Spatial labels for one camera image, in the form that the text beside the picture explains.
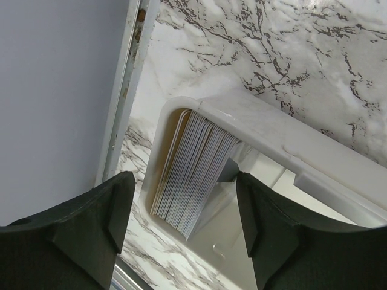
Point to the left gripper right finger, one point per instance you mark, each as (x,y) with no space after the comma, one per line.
(293,247)

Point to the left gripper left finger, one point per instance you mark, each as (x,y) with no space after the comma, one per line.
(73,245)

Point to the white rectangular tray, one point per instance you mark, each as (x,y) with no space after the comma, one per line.
(286,155)

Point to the stack of cards in tray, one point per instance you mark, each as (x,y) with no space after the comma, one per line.
(198,152)

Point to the aluminium frame rail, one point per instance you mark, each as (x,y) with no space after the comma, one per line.
(140,19)

